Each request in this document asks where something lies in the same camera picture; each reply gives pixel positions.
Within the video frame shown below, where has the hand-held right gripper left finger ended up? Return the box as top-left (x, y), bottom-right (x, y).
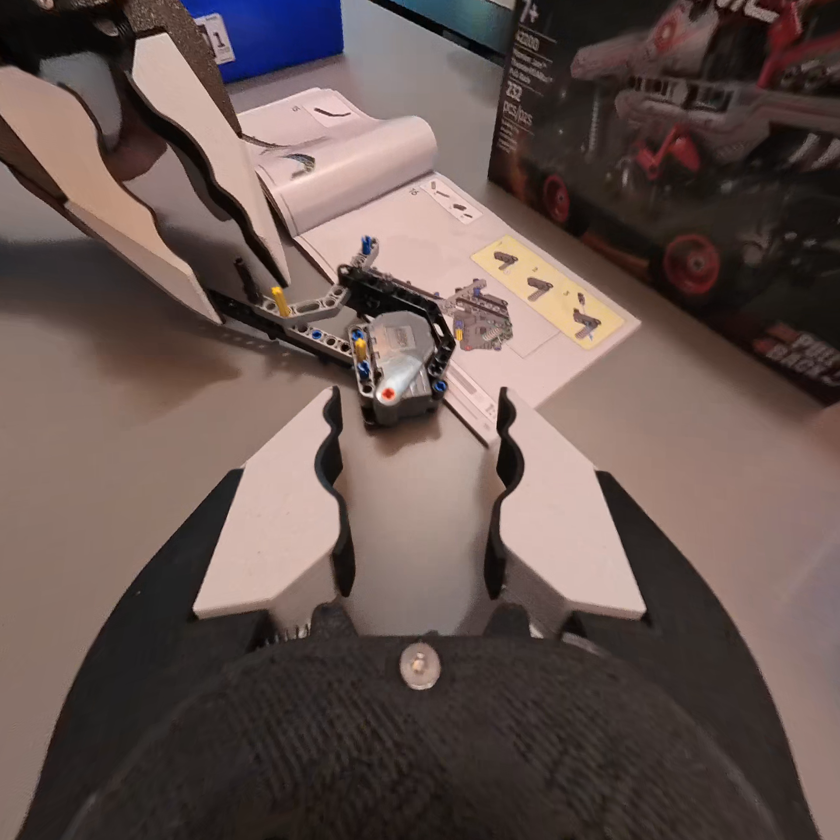
top-left (192, 386), bottom-right (357, 630)

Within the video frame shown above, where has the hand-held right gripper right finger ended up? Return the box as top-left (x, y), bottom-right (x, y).
top-left (483, 386), bottom-right (648, 630)

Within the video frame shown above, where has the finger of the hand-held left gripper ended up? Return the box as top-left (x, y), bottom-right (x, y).
top-left (126, 31), bottom-right (291, 287)
top-left (0, 64), bottom-right (225, 326)

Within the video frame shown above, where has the toy brick chassis assembly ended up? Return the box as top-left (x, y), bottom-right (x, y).
top-left (210, 236), bottom-right (458, 431)

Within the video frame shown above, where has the blue plastic bin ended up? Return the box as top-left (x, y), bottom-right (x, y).
top-left (180, 0), bottom-right (346, 85)

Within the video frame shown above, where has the building instruction booklet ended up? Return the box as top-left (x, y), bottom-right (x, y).
top-left (236, 85), bottom-right (643, 448)

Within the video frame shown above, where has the toy truck set box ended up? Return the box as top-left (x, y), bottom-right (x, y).
top-left (487, 0), bottom-right (840, 406)

